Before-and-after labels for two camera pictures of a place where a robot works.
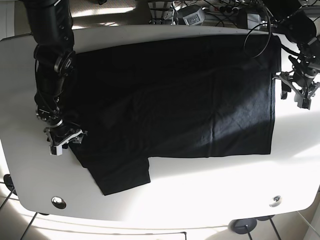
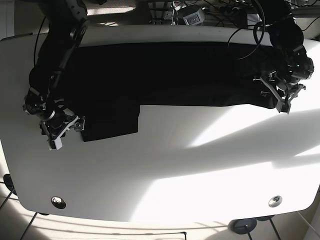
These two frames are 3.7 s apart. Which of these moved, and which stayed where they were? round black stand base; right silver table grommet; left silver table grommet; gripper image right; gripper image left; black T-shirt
Moved: gripper image right; gripper image left; black T-shirt
Stayed: left silver table grommet; right silver table grommet; round black stand base
